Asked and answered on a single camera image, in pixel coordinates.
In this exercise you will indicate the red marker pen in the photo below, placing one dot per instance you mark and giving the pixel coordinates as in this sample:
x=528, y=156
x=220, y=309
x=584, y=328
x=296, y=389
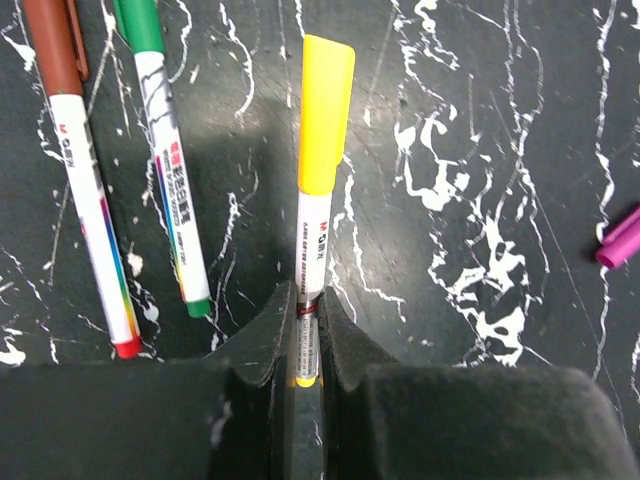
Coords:
x=80, y=160

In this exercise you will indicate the brown pen cap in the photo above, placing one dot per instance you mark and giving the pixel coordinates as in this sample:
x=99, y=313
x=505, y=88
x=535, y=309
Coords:
x=55, y=30

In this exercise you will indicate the yellow pen cap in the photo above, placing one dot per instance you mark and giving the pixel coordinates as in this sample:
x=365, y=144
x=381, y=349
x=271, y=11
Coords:
x=327, y=81

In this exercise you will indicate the pink pen cap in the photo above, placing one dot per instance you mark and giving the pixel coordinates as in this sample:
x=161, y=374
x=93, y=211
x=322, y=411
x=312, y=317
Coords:
x=621, y=243

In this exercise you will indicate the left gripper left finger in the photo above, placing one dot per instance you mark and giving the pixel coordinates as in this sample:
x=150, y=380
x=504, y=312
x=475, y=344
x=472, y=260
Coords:
x=227, y=415

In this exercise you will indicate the yellow marker pen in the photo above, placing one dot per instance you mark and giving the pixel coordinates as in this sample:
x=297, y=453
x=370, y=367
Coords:
x=312, y=239

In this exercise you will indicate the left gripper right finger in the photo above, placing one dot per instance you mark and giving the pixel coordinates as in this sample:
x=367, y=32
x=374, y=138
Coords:
x=387, y=420

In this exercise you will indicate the green pen cap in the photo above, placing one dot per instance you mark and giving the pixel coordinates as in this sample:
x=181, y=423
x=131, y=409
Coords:
x=139, y=25

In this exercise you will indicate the green marker pen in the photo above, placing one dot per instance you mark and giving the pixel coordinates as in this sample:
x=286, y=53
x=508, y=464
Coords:
x=169, y=157

